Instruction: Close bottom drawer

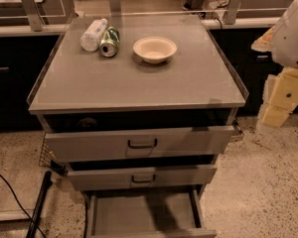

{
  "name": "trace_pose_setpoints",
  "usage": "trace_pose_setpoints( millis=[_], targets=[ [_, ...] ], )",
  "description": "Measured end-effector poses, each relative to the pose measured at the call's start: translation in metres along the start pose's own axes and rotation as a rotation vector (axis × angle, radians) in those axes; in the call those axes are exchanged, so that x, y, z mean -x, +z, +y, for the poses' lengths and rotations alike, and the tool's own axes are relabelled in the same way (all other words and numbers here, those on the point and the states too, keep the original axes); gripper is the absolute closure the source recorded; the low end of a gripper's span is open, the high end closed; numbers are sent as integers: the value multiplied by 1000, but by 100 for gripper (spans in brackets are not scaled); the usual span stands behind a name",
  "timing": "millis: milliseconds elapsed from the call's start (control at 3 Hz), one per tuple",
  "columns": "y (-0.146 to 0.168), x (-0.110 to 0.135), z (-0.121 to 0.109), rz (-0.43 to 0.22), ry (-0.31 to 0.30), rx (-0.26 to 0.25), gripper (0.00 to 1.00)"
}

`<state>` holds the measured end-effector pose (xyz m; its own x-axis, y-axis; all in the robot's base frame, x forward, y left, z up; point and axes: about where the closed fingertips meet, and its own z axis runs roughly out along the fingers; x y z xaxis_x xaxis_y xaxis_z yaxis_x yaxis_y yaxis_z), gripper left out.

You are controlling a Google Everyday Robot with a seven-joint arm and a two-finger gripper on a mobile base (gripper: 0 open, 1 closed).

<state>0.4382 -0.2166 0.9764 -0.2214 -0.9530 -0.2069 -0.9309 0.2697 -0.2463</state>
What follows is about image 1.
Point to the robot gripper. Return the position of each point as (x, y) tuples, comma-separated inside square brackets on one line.
[(290, 40)]

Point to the grey bottom drawer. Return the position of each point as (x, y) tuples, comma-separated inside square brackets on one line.
[(153, 213)]

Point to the grey drawer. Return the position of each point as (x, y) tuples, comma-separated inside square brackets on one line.
[(153, 213), (137, 144), (141, 177)]

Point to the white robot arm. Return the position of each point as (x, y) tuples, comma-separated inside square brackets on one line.
[(282, 39)]

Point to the grey top drawer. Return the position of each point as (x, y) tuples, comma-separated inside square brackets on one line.
[(137, 144)]

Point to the grey metal drawer cabinet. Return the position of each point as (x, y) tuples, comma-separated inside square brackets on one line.
[(85, 92)]

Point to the grey middle drawer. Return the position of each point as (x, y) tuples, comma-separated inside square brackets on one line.
[(141, 177)]

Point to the white paper bowl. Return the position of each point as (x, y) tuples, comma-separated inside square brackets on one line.
[(155, 50)]

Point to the green soda can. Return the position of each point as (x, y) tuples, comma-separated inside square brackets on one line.
[(110, 42)]

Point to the white plastic bottle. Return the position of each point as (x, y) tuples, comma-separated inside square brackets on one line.
[(90, 39)]

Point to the black metal bar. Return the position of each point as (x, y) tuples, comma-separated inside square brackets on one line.
[(36, 216)]

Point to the dark counter cabinets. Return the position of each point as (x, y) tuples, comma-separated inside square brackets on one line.
[(22, 59)]

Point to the right metal railing post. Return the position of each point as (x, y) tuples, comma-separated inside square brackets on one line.
[(230, 13)]

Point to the wire mesh basket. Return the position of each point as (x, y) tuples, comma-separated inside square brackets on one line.
[(47, 160)]

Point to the left metal railing post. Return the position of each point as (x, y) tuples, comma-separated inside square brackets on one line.
[(32, 12)]

